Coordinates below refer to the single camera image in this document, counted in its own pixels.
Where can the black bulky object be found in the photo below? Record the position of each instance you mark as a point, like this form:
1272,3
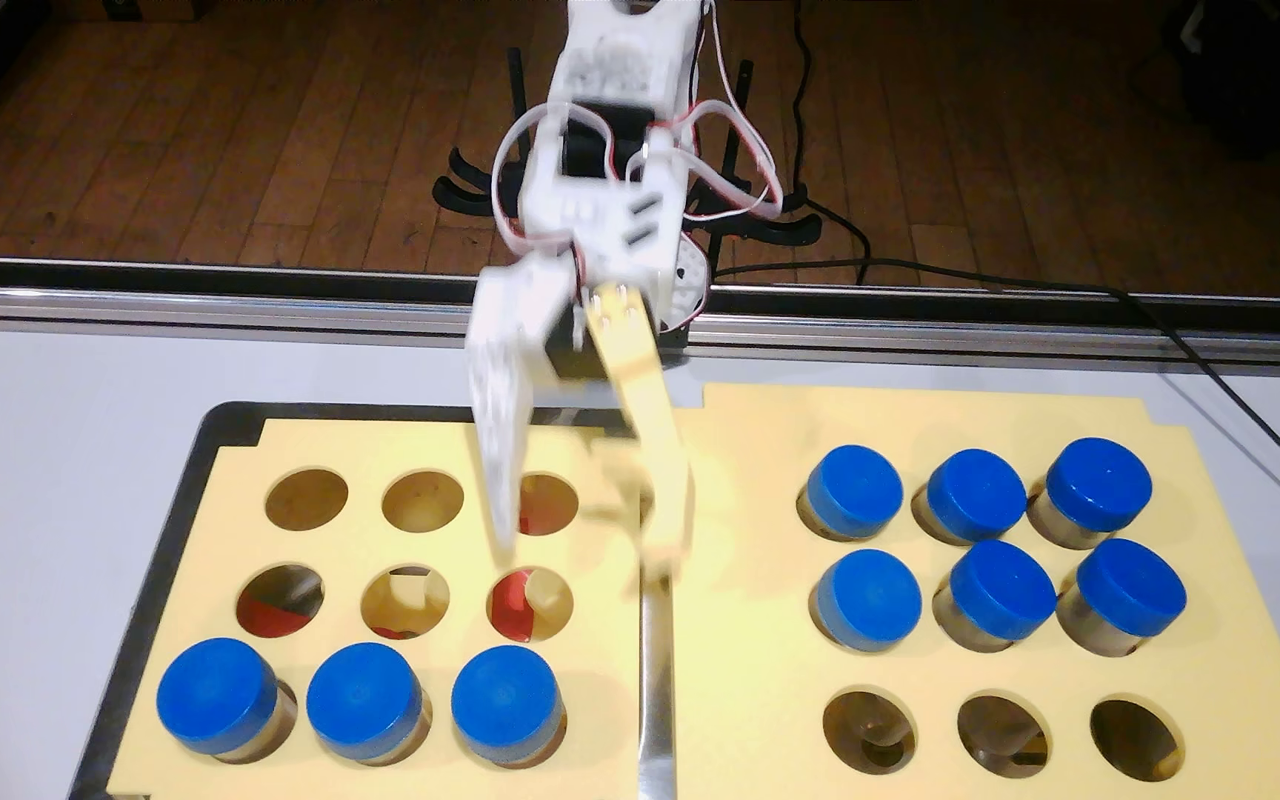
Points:
1262,78

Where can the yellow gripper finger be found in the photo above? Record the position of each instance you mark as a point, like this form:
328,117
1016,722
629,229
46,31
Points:
651,422

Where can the aluminium table edge rail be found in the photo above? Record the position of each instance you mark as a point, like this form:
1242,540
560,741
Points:
151,306

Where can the black clamp with orange tip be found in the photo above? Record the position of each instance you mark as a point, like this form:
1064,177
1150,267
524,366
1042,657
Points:
462,198

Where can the large yellow foam rack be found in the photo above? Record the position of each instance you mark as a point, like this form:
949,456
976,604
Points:
751,667

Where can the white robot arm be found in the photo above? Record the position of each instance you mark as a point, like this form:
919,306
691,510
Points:
618,67

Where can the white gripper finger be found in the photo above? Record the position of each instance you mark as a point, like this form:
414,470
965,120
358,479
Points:
507,356

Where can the blue capped test tube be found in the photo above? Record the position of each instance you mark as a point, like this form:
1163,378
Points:
364,698
1001,589
218,693
1098,482
976,492
1131,587
507,700
868,598
855,489

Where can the yellow foam rack in tray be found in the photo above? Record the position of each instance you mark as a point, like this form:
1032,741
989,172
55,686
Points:
607,689

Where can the metal tray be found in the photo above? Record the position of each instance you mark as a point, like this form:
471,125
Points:
655,711

